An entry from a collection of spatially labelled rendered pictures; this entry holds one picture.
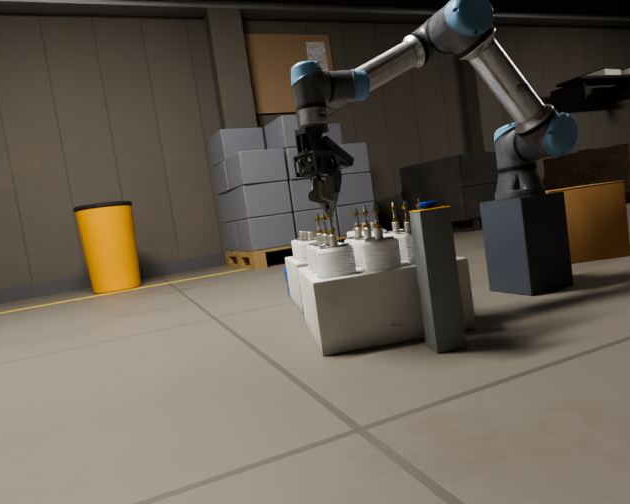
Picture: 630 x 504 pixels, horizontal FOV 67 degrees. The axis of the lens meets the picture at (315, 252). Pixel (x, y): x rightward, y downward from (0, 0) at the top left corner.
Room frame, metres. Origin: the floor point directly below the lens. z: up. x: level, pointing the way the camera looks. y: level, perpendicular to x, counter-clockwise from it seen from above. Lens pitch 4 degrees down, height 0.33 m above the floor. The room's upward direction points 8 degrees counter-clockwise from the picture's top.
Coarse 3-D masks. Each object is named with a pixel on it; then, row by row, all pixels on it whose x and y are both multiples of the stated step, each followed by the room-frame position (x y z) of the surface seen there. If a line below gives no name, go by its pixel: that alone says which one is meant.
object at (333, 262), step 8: (328, 248) 1.17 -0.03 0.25; (336, 248) 1.16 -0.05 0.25; (344, 248) 1.16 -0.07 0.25; (352, 248) 1.18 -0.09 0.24; (320, 256) 1.18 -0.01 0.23; (328, 256) 1.16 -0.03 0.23; (336, 256) 1.16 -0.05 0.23; (344, 256) 1.16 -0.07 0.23; (352, 256) 1.18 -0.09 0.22; (320, 264) 1.18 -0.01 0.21; (328, 264) 1.16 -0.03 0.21; (336, 264) 1.16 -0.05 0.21; (344, 264) 1.16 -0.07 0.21; (352, 264) 1.17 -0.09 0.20; (320, 272) 1.19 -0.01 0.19; (328, 272) 1.16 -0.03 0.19; (336, 272) 1.16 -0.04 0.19; (344, 272) 1.16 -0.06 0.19; (352, 272) 1.17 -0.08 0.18
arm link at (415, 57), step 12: (408, 36) 1.41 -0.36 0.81; (420, 36) 1.40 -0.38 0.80; (396, 48) 1.39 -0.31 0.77; (408, 48) 1.39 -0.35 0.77; (420, 48) 1.39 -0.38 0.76; (432, 48) 1.40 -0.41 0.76; (372, 60) 1.37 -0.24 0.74; (384, 60) 1.37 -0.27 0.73; (396, 60) 1.37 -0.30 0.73; (408, 60) 1.39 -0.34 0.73; (420, 60) 1.41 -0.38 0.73; (432, 60) 1.44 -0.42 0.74; (372, 72) 1.35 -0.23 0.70; (384, 72) 1.36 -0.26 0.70; (396, 72) 1.39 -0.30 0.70; (372, 84) 1.36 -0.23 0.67
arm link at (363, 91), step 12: (336, 72) 1.19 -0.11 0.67; (348, 72) 1.20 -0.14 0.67; (360, 72) 1.21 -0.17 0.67; (336, 84) 1.18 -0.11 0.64; (348, 84) 1.19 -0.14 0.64; (360, 84) 1.20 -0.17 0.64; (336, 96) 1.19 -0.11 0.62; (348, 96) 1.20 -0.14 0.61; (360, 96) 1.22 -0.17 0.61; (336, 108) 1.29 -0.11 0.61
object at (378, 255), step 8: (384, 240) 1.18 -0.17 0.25; (392, 240) 1.18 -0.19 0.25; (368, 248) 1.18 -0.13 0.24; (376, 248) 1.17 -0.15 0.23; (384, 248) 1.17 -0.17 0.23; (392, 248) 1.18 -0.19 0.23; (368, 256) 1.19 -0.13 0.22; (376, 256) 1.17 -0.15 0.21; (384, 256) 1.17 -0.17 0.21; (392, 256) 1.17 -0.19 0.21; (400, 256) 1.20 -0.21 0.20; (368, 264) 1.19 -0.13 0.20; (376, 264) 1.17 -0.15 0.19; (384, 264) 1.17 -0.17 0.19; (392, 264) 1.17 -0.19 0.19; (400, 264) 1.19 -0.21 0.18
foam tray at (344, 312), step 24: (408, 264) 1.19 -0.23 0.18; (312, 288) 1.13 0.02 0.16; (336, 288) 1.12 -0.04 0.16; (360, 288) 1.13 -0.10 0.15; (384, 288) 1.14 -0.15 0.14; (408, 288) 1.14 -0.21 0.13; (312, 312) 1.22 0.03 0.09; (336, 312) 1.12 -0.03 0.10; (360, 312) 1.13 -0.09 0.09; (384, 312) 1.14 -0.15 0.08; (408, 312) 1.14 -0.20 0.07; (336, 336) 1.12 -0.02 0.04; (360, 336) 1.13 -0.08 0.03; (384, 336) 1.14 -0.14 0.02; (408, 336) 1.14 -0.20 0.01
